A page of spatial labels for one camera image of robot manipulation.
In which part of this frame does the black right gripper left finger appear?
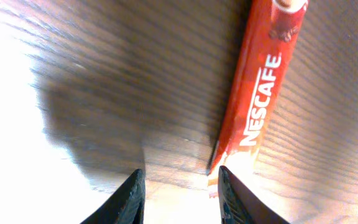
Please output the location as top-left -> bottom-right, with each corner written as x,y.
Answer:
81,169 -> 145,224

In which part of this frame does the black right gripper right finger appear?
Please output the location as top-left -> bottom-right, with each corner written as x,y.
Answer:
218,166 -> 289,224

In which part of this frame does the red white snack packet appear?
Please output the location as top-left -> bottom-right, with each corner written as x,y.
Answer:
208,0 -> 309,197

